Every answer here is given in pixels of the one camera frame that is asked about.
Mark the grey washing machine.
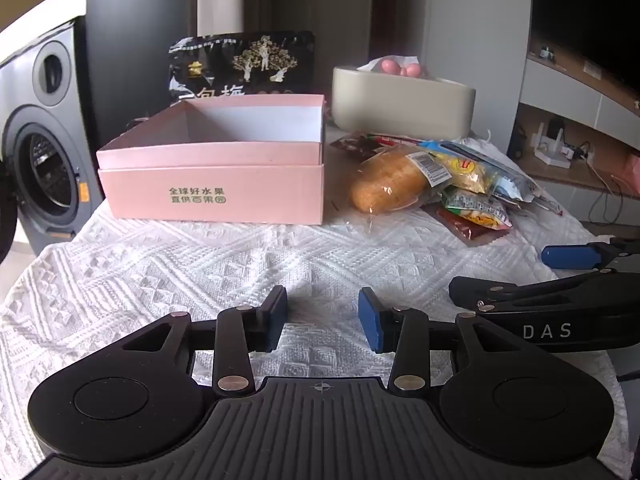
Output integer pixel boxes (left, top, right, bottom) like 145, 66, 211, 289
0, 17, 104, 261

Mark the dark tall cabinet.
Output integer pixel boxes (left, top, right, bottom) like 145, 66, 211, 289
85, 0, 192, 136

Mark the bread loaf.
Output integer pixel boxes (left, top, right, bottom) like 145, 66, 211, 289
349, 146, 441, 213

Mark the small pink box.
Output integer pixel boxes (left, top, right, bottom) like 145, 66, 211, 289
621, 152, 640, 192

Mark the black television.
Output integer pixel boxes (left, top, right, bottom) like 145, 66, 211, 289
529, 0, 640, 107

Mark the black printed snack bag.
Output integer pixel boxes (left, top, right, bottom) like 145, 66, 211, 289
167, 31, 317, 108

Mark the dark cable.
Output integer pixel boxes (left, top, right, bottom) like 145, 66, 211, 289
586, 150, 632, 224

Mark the white tissue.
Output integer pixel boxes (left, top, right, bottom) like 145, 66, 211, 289
357, 55, 437, 81

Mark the pink cardboard box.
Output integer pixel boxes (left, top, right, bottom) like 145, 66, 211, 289
96, 94, 328, 226

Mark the blue white snack packet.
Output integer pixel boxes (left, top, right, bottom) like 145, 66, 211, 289
445, 141, 542, 204

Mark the white router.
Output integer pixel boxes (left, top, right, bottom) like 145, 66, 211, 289
531, 120, 574, 169

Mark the yellow snack packet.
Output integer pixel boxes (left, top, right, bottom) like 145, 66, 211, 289
419, 141, 501, 195

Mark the pink balls ornament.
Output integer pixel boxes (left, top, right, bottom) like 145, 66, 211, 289
380, 58, 424, 80

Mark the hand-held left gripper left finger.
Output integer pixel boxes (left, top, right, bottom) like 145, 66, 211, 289
117, 285, 289, 397

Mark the large red-brown snack packet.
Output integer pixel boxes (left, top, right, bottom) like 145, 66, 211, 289
331, 132, 397, 157

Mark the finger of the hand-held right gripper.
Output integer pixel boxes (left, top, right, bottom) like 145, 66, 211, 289
541, 237, 640, 271
448, 269, 621, 314

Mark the white wooden shelf unit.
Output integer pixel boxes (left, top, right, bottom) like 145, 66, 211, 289
507, 52, 640, 223

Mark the white textured tablecloth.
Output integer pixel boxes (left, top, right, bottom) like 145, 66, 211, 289
0, 132, 631, 466

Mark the green pink clear snack packet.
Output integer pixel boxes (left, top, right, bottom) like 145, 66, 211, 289
441, 186, 514, 231

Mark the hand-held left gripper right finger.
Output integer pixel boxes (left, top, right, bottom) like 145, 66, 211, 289
358, 286, 531, 394

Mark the dark brown snack packet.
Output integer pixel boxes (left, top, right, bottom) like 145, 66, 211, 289
424, 204, 512, 247

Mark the cream tissue holder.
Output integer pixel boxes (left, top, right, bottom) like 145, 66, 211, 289
331, 66, 477, 140

